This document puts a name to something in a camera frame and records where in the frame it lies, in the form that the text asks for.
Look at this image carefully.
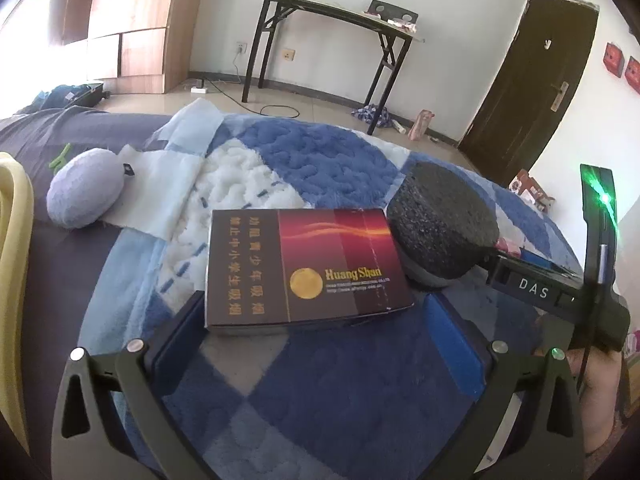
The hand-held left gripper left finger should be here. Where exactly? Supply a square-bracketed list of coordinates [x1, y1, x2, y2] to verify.
[51, 290, 206, 480]

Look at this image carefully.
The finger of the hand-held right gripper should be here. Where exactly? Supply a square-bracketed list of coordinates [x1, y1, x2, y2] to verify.
[494, 246, 584, 282]

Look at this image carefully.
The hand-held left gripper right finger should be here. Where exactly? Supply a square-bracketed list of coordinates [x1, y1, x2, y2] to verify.
[424, 292, 586, 480]

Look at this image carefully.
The black foam cylinder grey band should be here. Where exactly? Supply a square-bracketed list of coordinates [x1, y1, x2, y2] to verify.
[387, 161, 501, 288]

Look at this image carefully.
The dark brown red carton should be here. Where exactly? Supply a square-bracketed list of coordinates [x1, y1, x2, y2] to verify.
[204, 207, 416, 335]

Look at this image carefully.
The purple round cushion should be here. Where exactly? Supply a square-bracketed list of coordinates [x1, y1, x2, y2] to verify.
[46, 149, 136, 230]

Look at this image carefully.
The pale yellow plastic basin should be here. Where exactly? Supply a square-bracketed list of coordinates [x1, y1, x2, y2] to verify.
[0, 152, 35, 461]

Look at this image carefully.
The person's right forearm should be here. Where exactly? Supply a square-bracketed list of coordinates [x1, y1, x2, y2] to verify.
[535, 345, 631, 456]

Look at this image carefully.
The colourful printed cardboard box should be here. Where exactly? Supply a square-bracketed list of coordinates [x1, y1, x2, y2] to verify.
[509, 169, 556, 211]

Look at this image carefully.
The navy bed sheet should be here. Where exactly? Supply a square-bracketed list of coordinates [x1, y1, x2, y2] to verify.
[0, 107, 173, 480]

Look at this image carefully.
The dark brown door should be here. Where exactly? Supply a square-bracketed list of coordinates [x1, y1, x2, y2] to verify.
[457, 0, 600, 186]

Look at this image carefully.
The pink paper bag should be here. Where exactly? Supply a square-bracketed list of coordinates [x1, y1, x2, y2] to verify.
[407, 110, 435, 142]

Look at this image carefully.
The blue white checkered blanket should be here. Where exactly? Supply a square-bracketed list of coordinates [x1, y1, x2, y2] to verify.
[77, 97, 591, 480]

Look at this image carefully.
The blue patterned cloth pile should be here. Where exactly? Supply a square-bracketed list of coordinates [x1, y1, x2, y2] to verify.
[351, 105, 396, 128]

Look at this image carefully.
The black suitcase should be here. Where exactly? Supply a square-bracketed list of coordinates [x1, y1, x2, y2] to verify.
[30, 82, 108, 111]

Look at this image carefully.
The dark chair back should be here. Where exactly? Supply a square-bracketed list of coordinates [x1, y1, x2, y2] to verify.
[365, 0, 418, 23]

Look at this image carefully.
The wooden wardrobe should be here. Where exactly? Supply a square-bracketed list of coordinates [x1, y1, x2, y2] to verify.
[47, 0, 203, 95]

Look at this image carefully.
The black-legged folding table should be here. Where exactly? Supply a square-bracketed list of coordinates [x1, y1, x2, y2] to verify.
[241, 0, 426, 136]

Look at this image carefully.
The brass door handle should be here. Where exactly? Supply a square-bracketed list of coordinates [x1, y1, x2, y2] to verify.
[550, 81, 570, 112]

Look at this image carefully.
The black floor cable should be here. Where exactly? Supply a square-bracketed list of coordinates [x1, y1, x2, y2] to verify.
[210, 80, 301, 118]

